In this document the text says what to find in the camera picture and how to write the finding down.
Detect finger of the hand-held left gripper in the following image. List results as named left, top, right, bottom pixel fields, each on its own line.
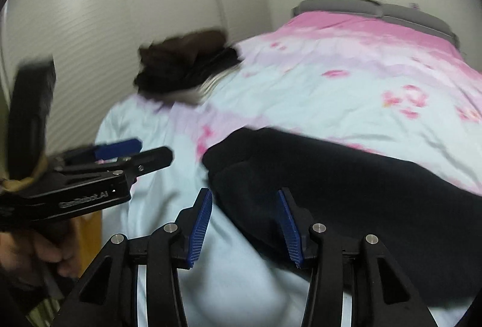
left=56, top=138, right=143, bottom=167
left=107, top=146, right=174, bottom=182

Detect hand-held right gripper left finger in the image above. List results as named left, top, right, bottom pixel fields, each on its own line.
left=53, top=188, right=214, bottom=327

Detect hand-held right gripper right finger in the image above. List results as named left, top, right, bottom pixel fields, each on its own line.
left=277, top=188, right=434, bottom=327

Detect black pants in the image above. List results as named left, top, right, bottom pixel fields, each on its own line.
left=202, top=127, right=482, bottom=277

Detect person's left hand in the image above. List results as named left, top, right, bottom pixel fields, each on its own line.
left=0, top=216, right=82, bottom=279

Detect dark brown clothing pile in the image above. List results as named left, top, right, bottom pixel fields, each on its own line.
left=135, top=48, right=242, bottom=105

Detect brown garment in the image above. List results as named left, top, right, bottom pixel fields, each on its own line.
left=137, top=29, right=228, bottom=66

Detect pink and blue floral blanket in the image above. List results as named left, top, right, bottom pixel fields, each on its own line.
left=94, top=13, right=482, bottom=327

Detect grey pillow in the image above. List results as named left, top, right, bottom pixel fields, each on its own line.
left=291, top=0, right=385, bottom=18
left=380, top=3, right=461, bottom=46

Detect wooden bed frame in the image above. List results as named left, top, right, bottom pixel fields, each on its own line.
left=73, top=211, right=103, bottom=277

